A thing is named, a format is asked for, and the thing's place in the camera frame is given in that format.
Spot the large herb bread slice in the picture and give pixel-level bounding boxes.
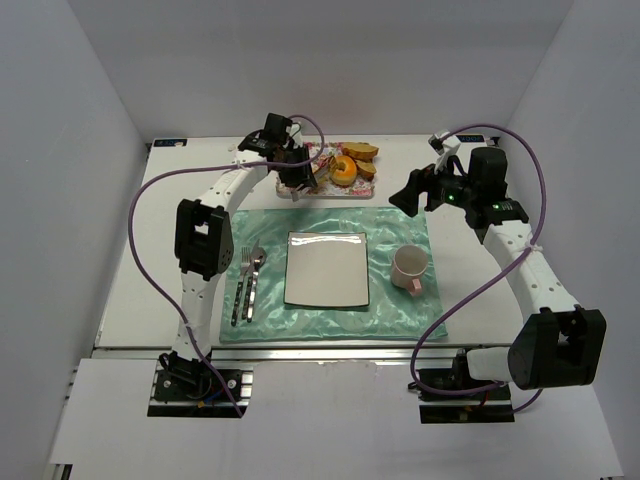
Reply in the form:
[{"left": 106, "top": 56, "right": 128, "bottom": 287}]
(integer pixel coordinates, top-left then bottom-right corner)
[{"left": 341, "top": 142, "right": 379, "bottom": 162}]

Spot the green satin placemat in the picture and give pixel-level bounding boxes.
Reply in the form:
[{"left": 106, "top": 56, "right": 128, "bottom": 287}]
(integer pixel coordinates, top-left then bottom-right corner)
[{"left": 218, "top": 207, "right": 443, "bottom": 344}]

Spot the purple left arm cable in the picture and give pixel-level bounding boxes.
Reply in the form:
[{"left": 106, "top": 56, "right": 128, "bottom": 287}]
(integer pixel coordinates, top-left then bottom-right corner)
[{"left": 128, "top": 114, "right": 326, "bottom": 417}]

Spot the white square plate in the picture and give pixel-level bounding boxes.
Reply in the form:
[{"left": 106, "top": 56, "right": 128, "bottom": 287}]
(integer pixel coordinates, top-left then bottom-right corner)
[{"left": 284, "top": 232, "right": 370, "bottom": 309}]

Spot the spoon with patterned handle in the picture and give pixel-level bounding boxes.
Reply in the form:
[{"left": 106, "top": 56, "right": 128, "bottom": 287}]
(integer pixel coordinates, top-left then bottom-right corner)
[{"left": 242, "top": 247, "right": 267, "bottom": 323}]

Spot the small herb bread slice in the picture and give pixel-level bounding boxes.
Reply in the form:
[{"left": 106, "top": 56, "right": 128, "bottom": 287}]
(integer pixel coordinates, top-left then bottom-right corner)
[{"left": 355, "top": 160, "right": 377, "bottom": 181}]

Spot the knife with patterned handle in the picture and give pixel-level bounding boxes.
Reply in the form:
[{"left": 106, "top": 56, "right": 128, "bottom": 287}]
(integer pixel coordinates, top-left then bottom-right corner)
[{"left": 250, "top": 241, "right": 261, "bottom": 262}]

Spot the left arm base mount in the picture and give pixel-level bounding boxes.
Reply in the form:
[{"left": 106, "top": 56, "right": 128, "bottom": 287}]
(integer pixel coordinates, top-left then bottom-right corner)
[{"left": 147, "top": 352, "right": 251, "bottom": 418}]

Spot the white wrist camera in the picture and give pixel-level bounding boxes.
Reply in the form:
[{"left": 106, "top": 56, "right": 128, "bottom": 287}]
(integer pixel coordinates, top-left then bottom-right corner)
[
  {"left": 286, "top": 121, "right": 304, "bottom": 150},
  {"left": 428, "top": 130, "right": 461, "bottom": 173}
]

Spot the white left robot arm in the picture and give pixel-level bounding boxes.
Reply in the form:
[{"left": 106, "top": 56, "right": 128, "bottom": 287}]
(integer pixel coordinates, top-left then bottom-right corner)
[{"left": 172, "top": 113, "right": 317, "bottom": 363}]

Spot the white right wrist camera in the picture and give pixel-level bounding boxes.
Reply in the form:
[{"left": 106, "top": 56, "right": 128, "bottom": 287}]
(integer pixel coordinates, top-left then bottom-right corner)
[{"left": 428, "top": 130, "right": 461, "bottom": 173}]

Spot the fork with patterned handle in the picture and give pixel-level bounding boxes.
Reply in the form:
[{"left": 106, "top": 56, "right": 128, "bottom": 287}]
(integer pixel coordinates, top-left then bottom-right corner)
[{"left": 231, "top": 247, "right": 251, "bottom": 327}]

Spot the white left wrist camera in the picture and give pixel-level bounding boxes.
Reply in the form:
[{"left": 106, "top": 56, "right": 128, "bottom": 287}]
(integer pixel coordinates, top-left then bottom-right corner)
[{"left": 286, "top": 121, "right": 304, "bottom": 150}]

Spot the pink mug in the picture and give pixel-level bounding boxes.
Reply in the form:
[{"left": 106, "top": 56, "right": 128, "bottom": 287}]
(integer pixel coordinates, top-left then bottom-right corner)
[{"left": 390, "top": 245, "right": 429, "bottom": 296}]

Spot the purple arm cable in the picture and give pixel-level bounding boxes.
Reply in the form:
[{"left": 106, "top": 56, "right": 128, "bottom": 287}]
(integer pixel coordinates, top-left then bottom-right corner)
[
  {"left": 410, "top": 121, "right": 546, "bottom": 412},
  {"left": 128, "top": 114, "right": 326, "bottom": 417}
]

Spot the orange ring bagel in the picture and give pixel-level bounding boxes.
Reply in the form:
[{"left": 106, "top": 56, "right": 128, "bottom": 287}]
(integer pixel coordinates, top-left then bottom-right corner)
[{"left": 329, "top": 155, "right": 358, "bottom": 187}]

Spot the floral rectangular tray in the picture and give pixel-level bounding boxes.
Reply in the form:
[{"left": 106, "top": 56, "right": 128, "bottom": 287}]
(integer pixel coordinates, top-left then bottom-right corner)
[{"left": 275, "top": 142, "right": 376, "bottom": 198}]

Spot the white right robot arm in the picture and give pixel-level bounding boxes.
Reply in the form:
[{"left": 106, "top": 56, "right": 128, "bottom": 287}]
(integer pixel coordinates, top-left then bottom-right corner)
[{"left": 389, "top": 147, "right": 606, "bottom": 396}]

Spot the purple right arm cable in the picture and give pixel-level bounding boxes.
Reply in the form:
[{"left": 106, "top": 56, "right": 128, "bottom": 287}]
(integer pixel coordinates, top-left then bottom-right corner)
[{"left": 410, "top": 121, "right": 546, "bottom": 412}]

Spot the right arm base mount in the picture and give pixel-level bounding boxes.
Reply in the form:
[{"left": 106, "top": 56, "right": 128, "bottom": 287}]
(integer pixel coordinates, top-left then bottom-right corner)
[{"left": 407, "top": 349, "right": 515, "bottom": 425}]

